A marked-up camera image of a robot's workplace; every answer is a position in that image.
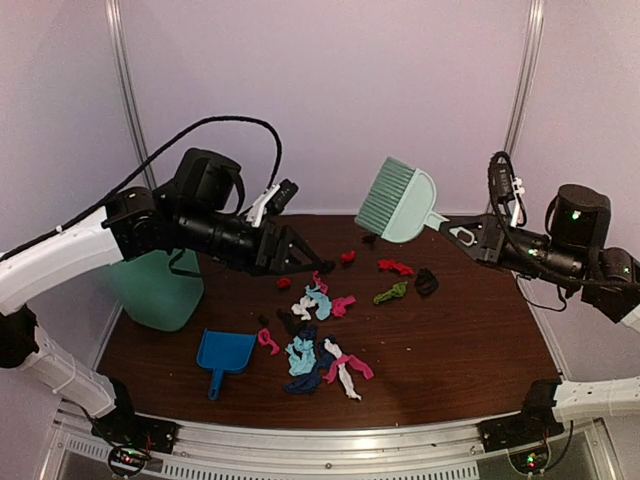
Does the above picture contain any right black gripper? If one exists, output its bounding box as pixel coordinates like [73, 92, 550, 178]
[439, 212, 584, 289]

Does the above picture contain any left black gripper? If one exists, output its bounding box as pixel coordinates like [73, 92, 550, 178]
[175, 202, 326, 275]

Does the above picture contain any mint green hand brush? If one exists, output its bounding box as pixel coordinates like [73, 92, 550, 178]
[355, 157, 449, 244]

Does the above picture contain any blue plastic dustpan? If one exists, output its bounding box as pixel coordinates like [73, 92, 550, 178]
[196, 329, 257, 401]

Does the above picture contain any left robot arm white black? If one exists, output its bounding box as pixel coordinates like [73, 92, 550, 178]
[1, 148, 335, 444]

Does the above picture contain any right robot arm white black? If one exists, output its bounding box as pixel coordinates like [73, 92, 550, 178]
[436, 184, 639, 442]

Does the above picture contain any small red paper scrap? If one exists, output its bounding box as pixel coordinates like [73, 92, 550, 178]
[276, 277, 292, 290]

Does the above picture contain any black scrap upper centre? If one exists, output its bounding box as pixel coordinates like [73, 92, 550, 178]
[318, 260, 336, 274]

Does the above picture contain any pink scrap upper small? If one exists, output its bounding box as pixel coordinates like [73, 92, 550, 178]
[312, 271, 329, 295]

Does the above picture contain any red scrap upper centre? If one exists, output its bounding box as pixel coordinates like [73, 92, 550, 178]
[340, 250, 356, 266]

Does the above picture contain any white paper scrap upper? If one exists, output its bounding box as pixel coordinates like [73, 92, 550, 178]
[291, 296, 316, 321]

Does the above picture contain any white paper scrap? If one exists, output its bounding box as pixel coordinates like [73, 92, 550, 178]
[324, 339, 362, 401]
[291, 296, 316, 321]

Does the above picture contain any light blue scrap upper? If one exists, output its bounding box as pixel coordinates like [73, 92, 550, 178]
[305, 285, 332, 321]

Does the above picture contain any light blue scrap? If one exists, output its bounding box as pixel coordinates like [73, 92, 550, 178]
[305, 285, 332, 321]
[285, 336, 316, 377]

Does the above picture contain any black paper scrap centre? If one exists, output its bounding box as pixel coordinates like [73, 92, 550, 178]
[276, 309, 307, 337]

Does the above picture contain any pink paper scrap middle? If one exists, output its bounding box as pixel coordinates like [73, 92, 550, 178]
[331, 295, 356, 318]

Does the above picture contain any pink paper scrap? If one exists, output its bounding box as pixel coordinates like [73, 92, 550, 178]
[257, 328, 280, 356]
[331, 295, 356, 318]
[323, 355, 374, 384]

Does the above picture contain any black scrap far back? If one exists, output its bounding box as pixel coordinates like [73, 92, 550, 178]
[361, 234, 378, 248]

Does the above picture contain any pink paper scrap left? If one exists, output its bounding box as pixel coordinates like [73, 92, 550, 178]
[257, 328, 280, 356]

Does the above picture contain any white paper scrap lower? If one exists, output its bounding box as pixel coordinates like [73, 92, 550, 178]
[324, 339, 362, 401]

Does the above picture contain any light blue scrap lower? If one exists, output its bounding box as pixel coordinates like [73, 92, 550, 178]
[285, 336, 316, 377]

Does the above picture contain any pink paper scrap lower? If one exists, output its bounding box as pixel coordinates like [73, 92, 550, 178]
[323, 355, 374, 384]

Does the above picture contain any green plastic trash bin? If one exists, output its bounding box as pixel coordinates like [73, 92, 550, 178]
[106, 250, 205, 332]

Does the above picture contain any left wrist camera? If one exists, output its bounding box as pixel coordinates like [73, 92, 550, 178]
[245, 179, 299, 228]

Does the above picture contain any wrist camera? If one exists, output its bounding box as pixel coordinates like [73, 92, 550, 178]
[489, 151, 527, 227]
[245, 179, 299, 228]

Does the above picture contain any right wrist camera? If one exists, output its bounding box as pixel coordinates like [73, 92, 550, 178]
[489, 151, 527, 227]

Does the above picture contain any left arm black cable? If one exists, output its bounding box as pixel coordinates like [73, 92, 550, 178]
[0, 116, 284, 261]

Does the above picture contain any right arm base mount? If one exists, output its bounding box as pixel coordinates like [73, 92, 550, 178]
[477, 379, 565, 452]

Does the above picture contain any aluminium front frame rail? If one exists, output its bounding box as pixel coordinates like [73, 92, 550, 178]
[35, 400, 625, 479]

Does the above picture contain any right aluminium corner post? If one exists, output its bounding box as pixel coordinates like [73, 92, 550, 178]
[503, 0, 545, 156]

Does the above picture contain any aluminium corner post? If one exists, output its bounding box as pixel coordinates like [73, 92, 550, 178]
[503, 0, 545, 156]
[104, 0, 148, 165]

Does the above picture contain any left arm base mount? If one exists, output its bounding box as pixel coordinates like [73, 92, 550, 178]
[92, 378, 178, 454]

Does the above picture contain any left aluminium corner post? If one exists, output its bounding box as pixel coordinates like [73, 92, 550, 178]
[104, 0, 148, 165]

